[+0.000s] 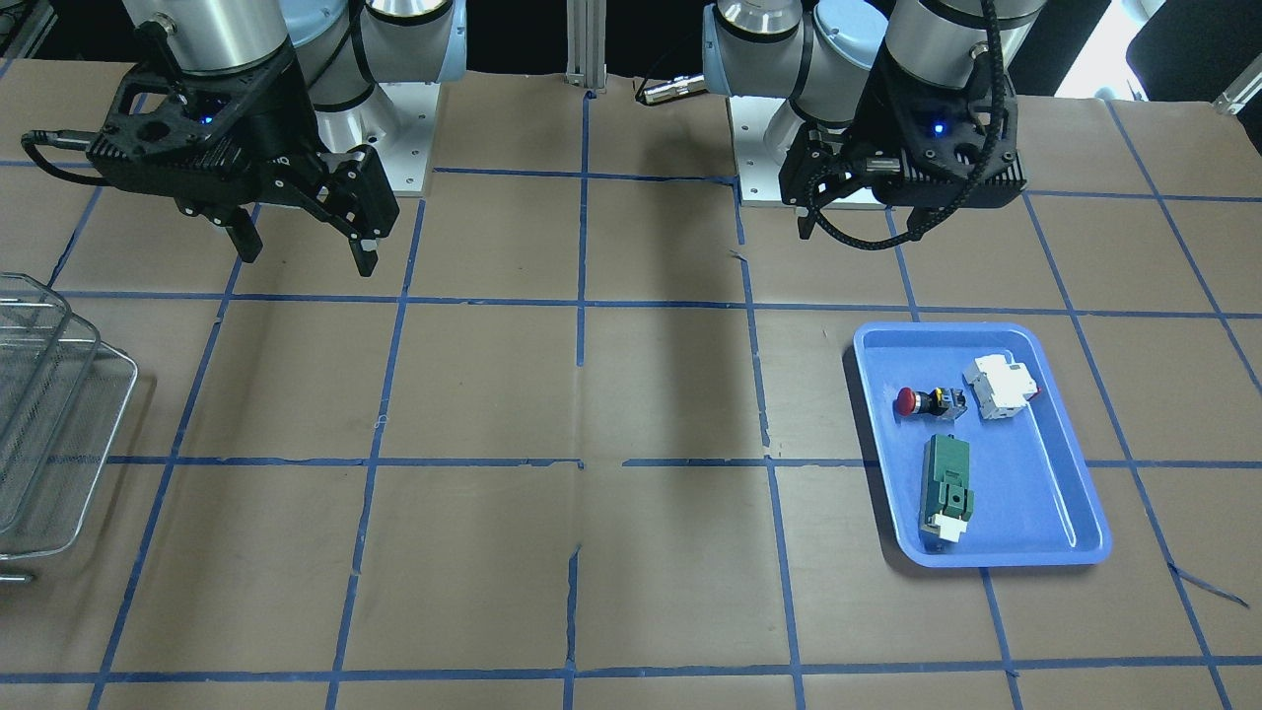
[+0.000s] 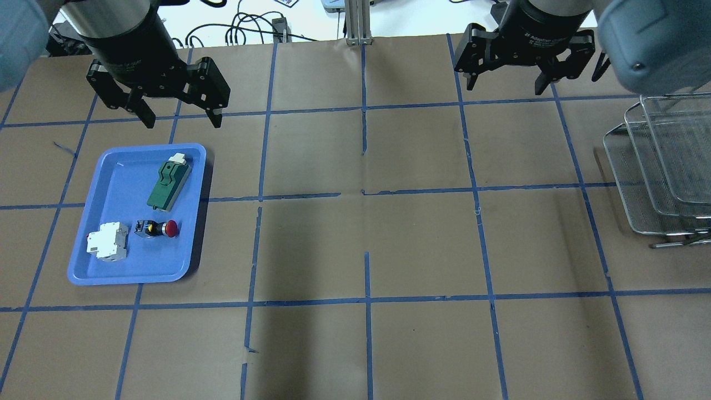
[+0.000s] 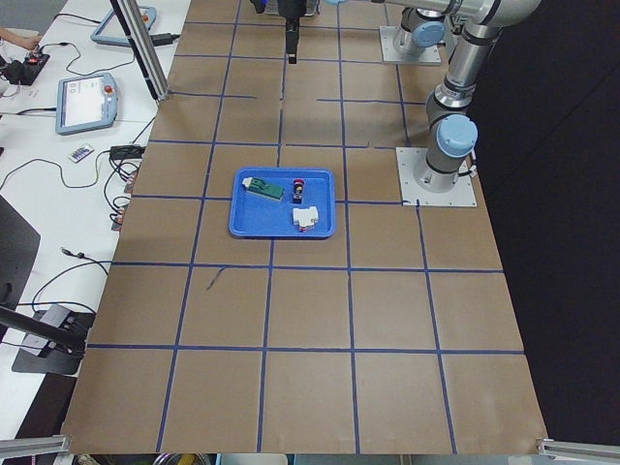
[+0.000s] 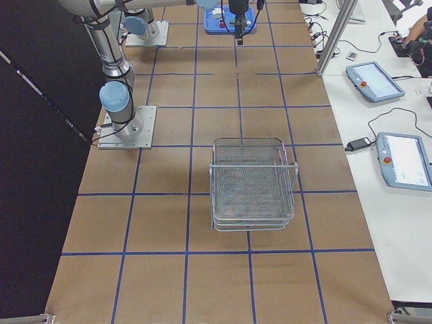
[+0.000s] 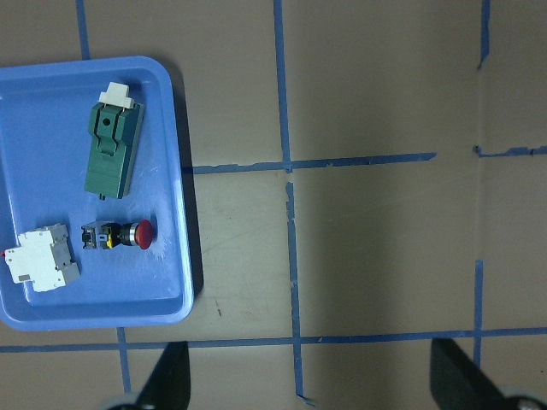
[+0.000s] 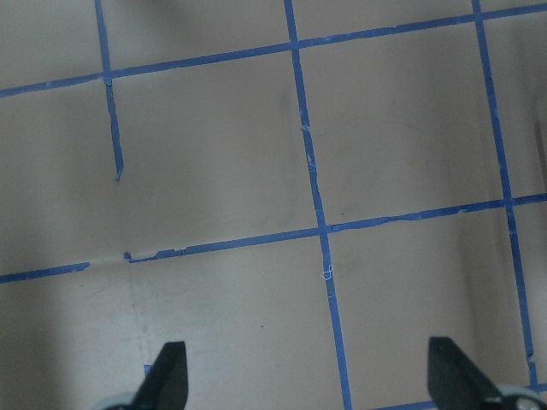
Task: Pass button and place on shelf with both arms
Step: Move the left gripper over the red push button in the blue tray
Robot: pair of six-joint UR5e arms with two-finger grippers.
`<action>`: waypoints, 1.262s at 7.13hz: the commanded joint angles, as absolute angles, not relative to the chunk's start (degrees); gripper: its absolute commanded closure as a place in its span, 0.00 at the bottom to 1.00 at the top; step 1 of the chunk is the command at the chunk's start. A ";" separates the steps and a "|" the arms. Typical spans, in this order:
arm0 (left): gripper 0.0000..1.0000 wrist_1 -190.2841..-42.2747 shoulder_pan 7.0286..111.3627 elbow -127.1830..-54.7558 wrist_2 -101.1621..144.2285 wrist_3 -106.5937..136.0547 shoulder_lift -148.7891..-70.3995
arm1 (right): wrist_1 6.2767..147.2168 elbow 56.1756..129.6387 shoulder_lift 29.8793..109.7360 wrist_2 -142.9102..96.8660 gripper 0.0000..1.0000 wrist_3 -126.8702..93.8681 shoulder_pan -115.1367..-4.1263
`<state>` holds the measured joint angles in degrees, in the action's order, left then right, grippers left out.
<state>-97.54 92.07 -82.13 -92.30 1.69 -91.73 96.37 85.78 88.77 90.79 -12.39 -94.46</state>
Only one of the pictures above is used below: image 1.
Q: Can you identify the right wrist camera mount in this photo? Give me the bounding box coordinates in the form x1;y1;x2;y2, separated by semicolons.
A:
86;59;321;203

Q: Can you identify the braided black cable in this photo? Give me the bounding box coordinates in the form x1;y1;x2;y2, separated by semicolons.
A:
804;0;1017;248

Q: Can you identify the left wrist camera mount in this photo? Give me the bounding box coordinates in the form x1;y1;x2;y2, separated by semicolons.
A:
849;49;1027;208

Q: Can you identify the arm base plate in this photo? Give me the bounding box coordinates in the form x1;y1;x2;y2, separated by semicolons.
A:
316;84;443;197
728;97;888;208

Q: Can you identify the white circuit breaker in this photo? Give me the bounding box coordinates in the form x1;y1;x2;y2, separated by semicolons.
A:
960;352;1042;421

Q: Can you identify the aluminium frame post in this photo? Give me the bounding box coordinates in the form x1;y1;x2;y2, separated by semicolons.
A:
564;0;607;95

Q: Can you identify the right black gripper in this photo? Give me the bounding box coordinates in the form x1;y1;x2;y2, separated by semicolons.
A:
175;59;400;277

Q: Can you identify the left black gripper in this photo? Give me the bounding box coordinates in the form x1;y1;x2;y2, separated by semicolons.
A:
779;124;893;240

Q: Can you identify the red emergency stop button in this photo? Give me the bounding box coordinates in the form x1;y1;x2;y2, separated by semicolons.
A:
893;388;968;421

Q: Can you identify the green electrical module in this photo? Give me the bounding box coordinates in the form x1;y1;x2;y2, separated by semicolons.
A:
919;433;976;544

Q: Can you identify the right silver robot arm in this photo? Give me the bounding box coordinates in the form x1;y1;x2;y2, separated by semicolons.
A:
87;1;468;277

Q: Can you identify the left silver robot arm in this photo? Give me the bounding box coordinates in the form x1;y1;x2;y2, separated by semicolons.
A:
702;1;1044;250

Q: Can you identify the wire mesh shelf rack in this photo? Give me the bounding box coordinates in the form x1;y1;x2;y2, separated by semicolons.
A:
1;271;138;586

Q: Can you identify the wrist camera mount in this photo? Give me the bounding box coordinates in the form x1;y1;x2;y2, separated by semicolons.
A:
849;49;1027;208
86;59;321;203

